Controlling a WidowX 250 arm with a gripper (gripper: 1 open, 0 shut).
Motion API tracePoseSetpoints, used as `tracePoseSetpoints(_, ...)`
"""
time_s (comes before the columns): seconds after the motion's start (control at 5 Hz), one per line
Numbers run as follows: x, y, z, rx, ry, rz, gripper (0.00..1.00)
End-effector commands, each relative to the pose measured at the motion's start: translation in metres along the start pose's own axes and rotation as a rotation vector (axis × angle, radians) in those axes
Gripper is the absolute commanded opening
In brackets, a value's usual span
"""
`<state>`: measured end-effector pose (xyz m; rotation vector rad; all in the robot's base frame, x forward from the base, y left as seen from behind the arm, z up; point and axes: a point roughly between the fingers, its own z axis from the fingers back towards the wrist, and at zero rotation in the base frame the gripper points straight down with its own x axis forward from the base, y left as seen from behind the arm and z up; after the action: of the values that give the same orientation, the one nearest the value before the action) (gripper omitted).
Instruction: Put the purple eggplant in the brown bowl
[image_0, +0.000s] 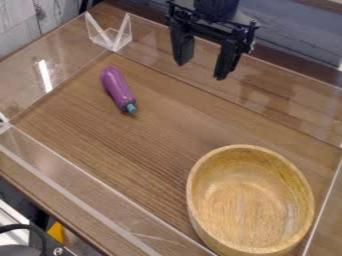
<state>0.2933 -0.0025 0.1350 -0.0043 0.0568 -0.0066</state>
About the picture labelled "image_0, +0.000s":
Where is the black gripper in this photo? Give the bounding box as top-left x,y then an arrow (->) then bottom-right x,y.
167,0 -> 260,80

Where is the purple toy eggplant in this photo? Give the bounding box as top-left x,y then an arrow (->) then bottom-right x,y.
101,66 -> 138,114

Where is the black cable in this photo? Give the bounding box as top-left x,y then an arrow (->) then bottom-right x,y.
0,223 -> 48,256

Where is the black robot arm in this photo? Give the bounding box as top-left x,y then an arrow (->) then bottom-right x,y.
166,0 -> 260,80

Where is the clear acrylic tray wall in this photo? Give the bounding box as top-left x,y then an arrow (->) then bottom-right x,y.
0,121 -> 215,256

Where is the yellow black device base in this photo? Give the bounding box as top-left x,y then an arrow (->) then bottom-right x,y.
27,222 -> 77,256

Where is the brown wooden bowl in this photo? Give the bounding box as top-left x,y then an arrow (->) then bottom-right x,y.
186,144 -> 316,256

